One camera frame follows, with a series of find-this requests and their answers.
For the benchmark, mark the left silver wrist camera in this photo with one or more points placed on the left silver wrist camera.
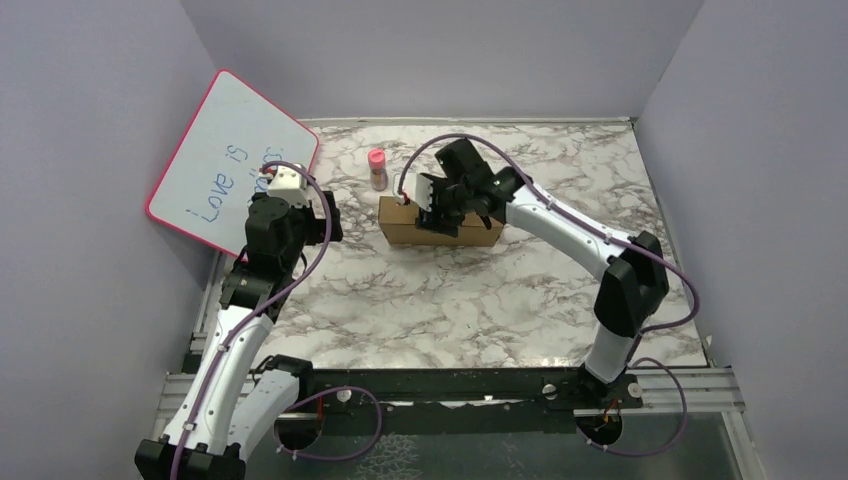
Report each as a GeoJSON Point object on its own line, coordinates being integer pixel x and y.
{"type": "Point", "coordinates": [287, 184]}

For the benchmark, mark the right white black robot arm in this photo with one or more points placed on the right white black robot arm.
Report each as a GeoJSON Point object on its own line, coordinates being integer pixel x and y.
{"type": "Point", "coordinates": [631, 269]}

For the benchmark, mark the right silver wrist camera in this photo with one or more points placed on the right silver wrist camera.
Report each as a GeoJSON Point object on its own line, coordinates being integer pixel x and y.
{"type": "Point", "coordinates": [416, 190]}

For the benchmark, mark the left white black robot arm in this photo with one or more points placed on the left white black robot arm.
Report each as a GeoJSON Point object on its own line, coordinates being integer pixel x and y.
{"type": "Point", "coordinates": [210, 436]}

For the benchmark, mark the brown cardboard box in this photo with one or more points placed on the brown cardboard box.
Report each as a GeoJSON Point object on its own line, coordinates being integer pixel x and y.
{"type": "Point", "coordinates": [408, 225]}

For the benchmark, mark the pink-framed whiteboard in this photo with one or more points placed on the pink-framed whiteboard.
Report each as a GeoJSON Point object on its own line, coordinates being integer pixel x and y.
{"type": "Point", "coordinates": [207, 185]}

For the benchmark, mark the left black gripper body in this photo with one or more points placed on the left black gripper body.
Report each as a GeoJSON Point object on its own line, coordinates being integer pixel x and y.
{"type": "Point", "coordinates": [304, 228]}

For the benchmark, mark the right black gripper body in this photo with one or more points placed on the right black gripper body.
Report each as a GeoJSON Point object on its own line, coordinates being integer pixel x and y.
{"type": "Point", "coordinates": [449, 205]}

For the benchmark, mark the aluminium frame rail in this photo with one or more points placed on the aluminium frame rail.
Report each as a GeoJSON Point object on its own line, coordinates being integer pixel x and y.
{"type": "Point", "coordinates": [464, 401]}

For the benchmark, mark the pink-capped clear bottle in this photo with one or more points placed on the pink-capped clear bottle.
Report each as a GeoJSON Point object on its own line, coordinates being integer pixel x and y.
{"type": "Point", "coordinates": [377, 166]}

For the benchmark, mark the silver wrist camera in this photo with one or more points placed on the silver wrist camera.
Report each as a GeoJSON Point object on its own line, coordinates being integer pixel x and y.
{"type": "Point", "coordinates": [416, 190]}
{"type": "Point", "coordinates": [287, 184]}

